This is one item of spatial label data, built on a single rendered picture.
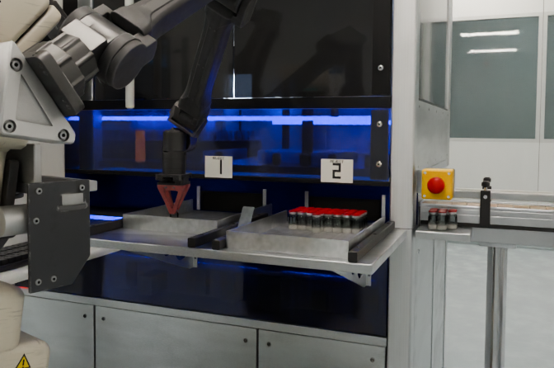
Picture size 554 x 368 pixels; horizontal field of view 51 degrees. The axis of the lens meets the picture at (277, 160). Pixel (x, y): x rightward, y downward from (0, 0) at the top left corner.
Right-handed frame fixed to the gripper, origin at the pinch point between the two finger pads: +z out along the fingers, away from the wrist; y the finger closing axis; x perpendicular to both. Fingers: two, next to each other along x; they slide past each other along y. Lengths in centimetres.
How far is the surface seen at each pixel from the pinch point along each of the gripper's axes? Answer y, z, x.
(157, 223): -5.9, 2.5, 2.3
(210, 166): 18.7, -10.2, -4.8
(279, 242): -25.9, 2.3, -29.4
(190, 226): -8.3, 2.6, -6.7
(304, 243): -27.3, 2.0, -34.6
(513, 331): 196, 88, -139
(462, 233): 3, 3, -70
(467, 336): 184, 88, -111
